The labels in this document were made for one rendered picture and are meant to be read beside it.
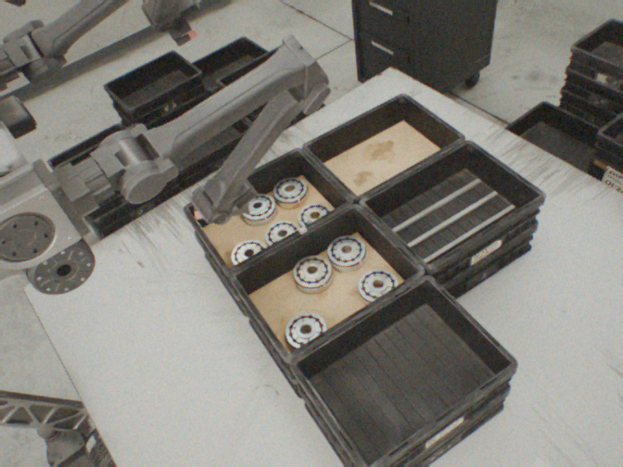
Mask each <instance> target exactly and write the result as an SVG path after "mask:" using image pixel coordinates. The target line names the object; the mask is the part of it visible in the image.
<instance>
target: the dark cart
mask: <svg viewBox="0 0 623 467"><path fill-rule="evenodd" d="M497 4H498V0H351V10H352V21H353V33H354V44H355V56H356V68H357V79H358V82H360V83H365V82H367V81H369V80H370V79H372V78H374V76H376V75H378V74H379V73H381V72H383V71H384V70H386V69H388V68H390V67H392V68H394V69H397V70H398V71H400V72H402V73H404V74H406V75H408V76H409V77H411V78H413V79H415V80H417V81H419V82H420V83H422V84H424V85H426V86H427V87H429V88H431V89H433V90H435V91H437V92H438V93H440V94H442V95H444V94H446V93H447V92H449V91H450V90H451V89H453V88H454V87H456V86H457V85H459V84H460V83H462V82H464V81H465V85H466V86H469V87H474V86H475V85H476V84H477V81H478V79H479V75H480V73H479V72H480V71H481V70H482V69H484V68H486V67H487V66H488V65H489V64H490V56H491V48H492V41H493V33H494V26H495V19H496V11H497Z"/></svg>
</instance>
